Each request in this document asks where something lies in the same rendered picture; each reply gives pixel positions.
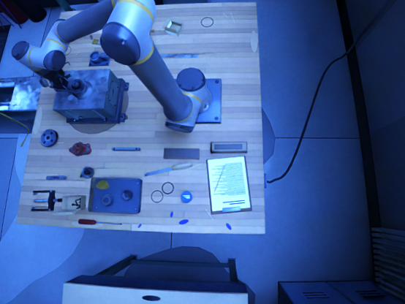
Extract dark vented cabinet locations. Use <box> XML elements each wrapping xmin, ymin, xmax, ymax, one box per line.
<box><xmin>277</xmin><ymin>280</ymin><xmax>405</xmax><ymax>304</ymax></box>

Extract red handled screwdriver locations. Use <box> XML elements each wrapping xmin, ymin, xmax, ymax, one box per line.
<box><xmin>77</xmin><ymin>218</ymin><xmax>123</xmax><ymax>227</ymax></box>

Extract grey metal gearbox body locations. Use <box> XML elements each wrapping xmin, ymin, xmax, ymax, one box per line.
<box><xmin>52</xmin><ymin>68</ymin><xmax>130</xmax><ymax>124</ymax></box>

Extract red crumpled rag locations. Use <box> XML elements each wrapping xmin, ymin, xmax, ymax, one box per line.
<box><xmin>69</xmin><ymin>142</ymin><xmax>93</xmax><ymax>157</ymax></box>

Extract dark round flange disc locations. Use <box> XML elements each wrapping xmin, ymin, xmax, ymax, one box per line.
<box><xmin>39</xmin><ymin>129</ymin><xmax>59</xmax><ymax>148</ymax></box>

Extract yellow cable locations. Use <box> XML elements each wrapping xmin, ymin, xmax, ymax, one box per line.
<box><xmin>0</xmin><ymin>111</ymin><xmax>31</xmax><ymax>148</ymax></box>

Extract black jaw puller tool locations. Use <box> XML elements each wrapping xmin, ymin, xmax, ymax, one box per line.
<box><xmin>31</xmin><ymin>189</ymin><xmax>63</xmax><ymax>212</ymax></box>

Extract cream topped dark trolley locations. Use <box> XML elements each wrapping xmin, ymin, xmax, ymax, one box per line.
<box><xmin>61</xmin><ymin>255</ymin><xmax>256</xmax><ymax>304</ymax></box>

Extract blue spanner nest tray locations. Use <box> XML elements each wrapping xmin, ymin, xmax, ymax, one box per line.
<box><xmin>88</xmin><ymin>51</ymin><xmax>111</xmax><ymax>67</ymax></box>

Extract grey spindle with nut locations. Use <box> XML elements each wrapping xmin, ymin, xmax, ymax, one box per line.
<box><xmin>69</xmin><ymin>78</ymin><xmax>94</xmax><ymax>99</ymax></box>

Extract brown clipboard with paper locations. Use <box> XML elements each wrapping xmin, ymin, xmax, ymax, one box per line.
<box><xmin>205</xmin><ymin>155</ymin><xmax>253</xmax><ymax>216</ymax></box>

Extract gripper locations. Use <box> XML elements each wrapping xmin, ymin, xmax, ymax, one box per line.
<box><xmin>39</xmin><ymin>69</ymin><xmax>72</xmax><ymax>94</ymax></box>

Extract shiny metal box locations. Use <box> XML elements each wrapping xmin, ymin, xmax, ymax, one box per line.
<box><xmin>0</xmin><ymin>76</ymin><xmax>42</xmax><ymax>113</ymax></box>

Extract grey flat rectangular plate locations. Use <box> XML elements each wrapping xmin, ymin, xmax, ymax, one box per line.
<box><xmin>163</xmin><ymin>148</ymin><xmax>201</xmax><ymax>160</ymax></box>

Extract wooden block with marking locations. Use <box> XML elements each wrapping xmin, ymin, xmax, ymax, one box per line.
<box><xmin>61</xmin><ymin>194</ymin><xmax>87</xmax><ymax>211</ymax></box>

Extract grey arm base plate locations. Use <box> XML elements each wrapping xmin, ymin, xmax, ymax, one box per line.
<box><xmin>193</xmin><ymin>78</ymin><xmax>222</xmax><ymax>124</ymax></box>

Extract dark cylinder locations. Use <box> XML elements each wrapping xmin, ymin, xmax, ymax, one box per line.
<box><xmin>19</xmin><ymin>0</ymin><xmax>48</xmax><ymax>23</ymax></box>

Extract dark oblong box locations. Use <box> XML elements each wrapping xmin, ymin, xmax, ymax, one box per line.
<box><xmin>210</xmin><ymin>141</ymin><xmax>248</xmax><ymax>154</ymax></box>

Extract black cable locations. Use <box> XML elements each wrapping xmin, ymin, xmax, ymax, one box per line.
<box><xmin>266</xmin><ymin>0</ymin><xmax>405</xmax><ymax>184</ymax></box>

